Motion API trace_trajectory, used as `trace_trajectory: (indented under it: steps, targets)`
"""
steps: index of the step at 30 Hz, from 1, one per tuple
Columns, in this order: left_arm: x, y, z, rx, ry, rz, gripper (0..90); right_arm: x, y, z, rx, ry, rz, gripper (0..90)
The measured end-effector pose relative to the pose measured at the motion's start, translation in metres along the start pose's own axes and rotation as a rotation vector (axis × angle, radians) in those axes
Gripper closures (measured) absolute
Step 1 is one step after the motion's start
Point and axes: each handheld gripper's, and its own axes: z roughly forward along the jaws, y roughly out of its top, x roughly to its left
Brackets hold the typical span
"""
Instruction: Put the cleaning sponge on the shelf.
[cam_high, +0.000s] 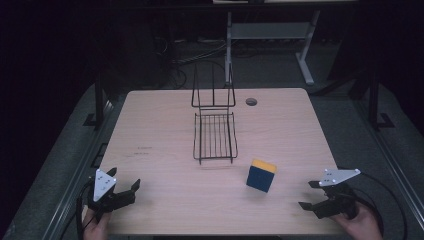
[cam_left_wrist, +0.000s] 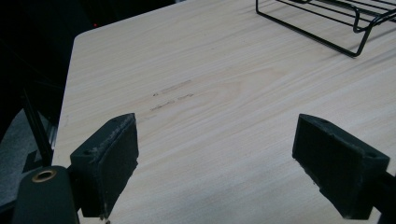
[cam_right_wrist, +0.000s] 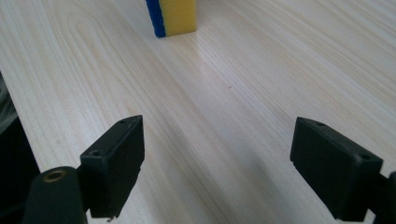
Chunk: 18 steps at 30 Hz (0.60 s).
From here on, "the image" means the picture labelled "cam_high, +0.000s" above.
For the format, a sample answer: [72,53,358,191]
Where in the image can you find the black floor cables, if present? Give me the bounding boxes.
[151,35,228,91]

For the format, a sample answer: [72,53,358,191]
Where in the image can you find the aluminium frame rail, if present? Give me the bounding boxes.
[41,99,117,240]
[353,99,424,223]

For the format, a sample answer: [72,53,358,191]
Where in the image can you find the person's right hand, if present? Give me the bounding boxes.
[331,200,385,240]

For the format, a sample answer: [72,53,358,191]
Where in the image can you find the blue and yellow sponge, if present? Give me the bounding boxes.
[245,158,278,194]

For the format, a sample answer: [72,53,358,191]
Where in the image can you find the person's left hand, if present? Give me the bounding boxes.
[82,207,113,240]

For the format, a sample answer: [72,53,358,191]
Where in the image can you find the black wire rack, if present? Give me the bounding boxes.
[191,63,240,166]

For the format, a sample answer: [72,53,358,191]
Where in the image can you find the black stand post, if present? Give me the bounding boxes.
[82,71,106,128]
[366,68,396,131]

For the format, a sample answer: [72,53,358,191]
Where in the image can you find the grey metal desk frame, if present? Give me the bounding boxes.
[224,9,322,86]

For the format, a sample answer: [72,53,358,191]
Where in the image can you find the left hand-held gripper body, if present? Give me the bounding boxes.
[87,168,137,222]

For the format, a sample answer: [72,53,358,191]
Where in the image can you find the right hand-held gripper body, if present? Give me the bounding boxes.
[312,168,362,220]

